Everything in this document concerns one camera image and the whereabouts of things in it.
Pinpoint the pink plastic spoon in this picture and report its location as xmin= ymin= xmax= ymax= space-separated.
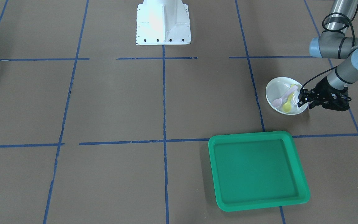
xmin=271 ymin=85 xmax=298 ymax=108

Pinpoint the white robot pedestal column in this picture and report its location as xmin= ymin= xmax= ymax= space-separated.
xmin=135 ymin=0 xmax=192 ymax=45

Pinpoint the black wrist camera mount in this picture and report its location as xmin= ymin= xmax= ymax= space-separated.
xmin=322 ymin=86 xmax=352 ymax=112

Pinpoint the yellow plastic spoon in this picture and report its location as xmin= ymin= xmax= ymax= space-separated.
xmin=282 ymin=85 xmax=298 ymax=113

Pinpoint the white round bowl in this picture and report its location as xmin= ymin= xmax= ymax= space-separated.
xmin=265 ymin=77 xmax=307 ymax=116

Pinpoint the green plastic tray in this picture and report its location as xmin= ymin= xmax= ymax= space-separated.
xmin=208 ymin=131 xmax=310 ymax=212

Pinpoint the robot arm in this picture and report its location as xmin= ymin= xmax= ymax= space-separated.
xmin=297 ymin=0 xmax=358 ymax=111

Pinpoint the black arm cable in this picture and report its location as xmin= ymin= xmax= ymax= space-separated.
xmin=300 ymin=12 xmax=358 ymax=91

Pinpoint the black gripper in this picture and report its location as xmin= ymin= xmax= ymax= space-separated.
xmin=297 ymin=76 xmax=338 ymax=109

